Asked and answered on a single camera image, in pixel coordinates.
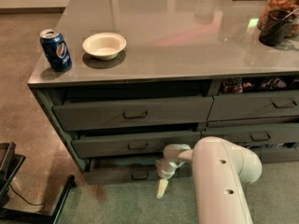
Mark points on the blue Pepsi can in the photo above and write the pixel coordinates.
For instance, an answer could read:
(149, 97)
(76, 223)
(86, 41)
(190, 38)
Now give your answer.
(56, 50)

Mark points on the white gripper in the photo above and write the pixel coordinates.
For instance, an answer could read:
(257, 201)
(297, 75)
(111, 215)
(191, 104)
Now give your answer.
(163, 171)

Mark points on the drawer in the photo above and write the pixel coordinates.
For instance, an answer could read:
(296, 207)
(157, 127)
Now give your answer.
(132, 113)
(127, 144)
(257, 135)
(277, 154)
(256, 105)
(118, 170)

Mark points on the snack bags in shelf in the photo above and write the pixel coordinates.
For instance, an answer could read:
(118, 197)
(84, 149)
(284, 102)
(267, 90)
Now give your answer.
(252, 84)

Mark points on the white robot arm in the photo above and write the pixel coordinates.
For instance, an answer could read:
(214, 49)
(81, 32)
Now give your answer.
(219, 169)

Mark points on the glass snack jar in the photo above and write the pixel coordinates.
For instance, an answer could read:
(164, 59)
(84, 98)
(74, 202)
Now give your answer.
(287, 5)

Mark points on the white bowl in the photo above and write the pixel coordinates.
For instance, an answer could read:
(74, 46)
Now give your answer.
(104, 46)

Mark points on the black cup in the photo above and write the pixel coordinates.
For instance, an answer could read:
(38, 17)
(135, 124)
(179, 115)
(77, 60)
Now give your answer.
(276, 27)

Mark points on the grey drawer cabinet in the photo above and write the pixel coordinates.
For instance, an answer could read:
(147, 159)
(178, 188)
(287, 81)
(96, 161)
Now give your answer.
(175, 48)

